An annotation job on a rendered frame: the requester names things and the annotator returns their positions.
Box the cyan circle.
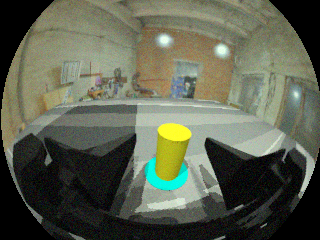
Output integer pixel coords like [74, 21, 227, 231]
[145, 157, 188, 191]

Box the yellow cylinder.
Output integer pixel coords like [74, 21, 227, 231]
[155, 123, 191, 180]

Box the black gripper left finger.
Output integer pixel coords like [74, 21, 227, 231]
[44, 132, 136, 212]

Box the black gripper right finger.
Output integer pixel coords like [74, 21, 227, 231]
[204, 137, 285, 211]

